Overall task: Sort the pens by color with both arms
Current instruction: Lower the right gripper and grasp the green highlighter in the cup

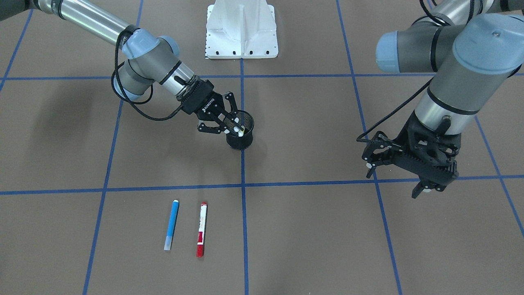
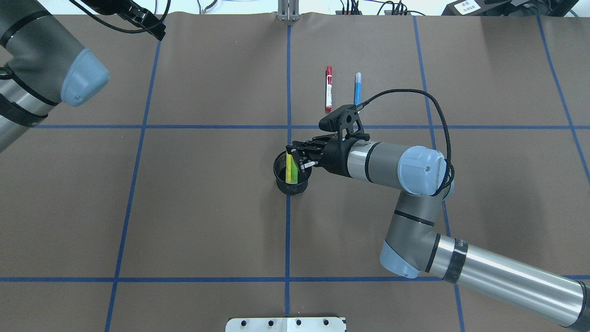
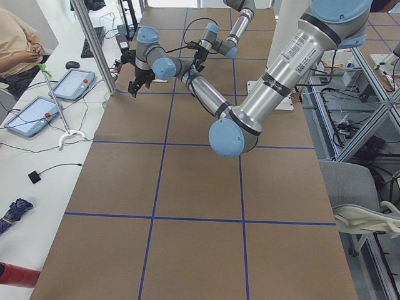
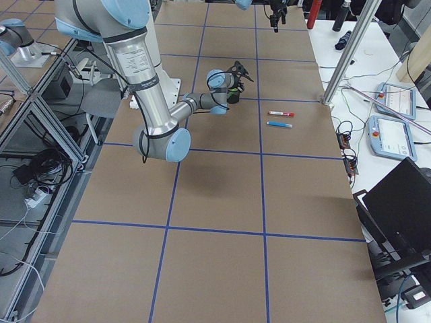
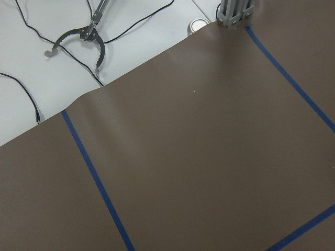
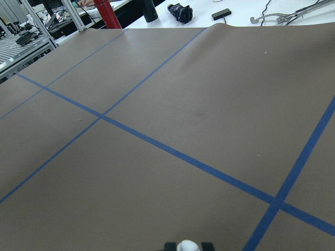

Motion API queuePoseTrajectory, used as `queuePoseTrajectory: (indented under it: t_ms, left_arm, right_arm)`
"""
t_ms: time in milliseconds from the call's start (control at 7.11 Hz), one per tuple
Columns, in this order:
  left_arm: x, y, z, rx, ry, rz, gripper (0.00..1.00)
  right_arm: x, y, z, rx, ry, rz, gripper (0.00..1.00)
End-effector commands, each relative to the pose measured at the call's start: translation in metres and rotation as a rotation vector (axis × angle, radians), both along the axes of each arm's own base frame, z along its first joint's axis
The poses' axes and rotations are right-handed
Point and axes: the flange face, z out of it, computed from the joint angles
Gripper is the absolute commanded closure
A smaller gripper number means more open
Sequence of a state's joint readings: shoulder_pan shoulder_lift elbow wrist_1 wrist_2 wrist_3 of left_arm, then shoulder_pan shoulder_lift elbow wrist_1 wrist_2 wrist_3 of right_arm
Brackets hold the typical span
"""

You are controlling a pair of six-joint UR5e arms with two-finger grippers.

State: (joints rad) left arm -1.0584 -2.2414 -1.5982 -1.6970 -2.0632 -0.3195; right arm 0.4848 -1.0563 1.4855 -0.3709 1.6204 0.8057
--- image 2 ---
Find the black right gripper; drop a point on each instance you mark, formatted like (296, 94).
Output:
(334, 158)

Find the white marker red cap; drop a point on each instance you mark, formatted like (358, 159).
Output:
(328, 94)

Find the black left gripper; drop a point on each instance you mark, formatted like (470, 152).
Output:
(146, 18)

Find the aluminium frame post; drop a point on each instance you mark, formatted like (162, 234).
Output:
(288, 10)

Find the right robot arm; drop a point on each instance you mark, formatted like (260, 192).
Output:
(412, 245)

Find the black box with label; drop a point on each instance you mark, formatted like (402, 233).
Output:
(464, 8)

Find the green highlighter pen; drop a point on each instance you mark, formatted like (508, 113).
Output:
(294, 172)

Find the white camera mast base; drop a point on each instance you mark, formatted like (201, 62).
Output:
(287, 324)

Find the black mesh pen cup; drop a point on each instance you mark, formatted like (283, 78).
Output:
(279, 170)

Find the brown paper table mat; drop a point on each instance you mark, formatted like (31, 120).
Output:
(153, 207)

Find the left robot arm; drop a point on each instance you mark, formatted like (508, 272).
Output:
(48, 66)

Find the yellow highlighter pen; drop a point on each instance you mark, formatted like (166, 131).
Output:
(289, 157)

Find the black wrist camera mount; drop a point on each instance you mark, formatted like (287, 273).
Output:
(345, 122)

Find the blue highlighter pen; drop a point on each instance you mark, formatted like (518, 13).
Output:
(358, 88)

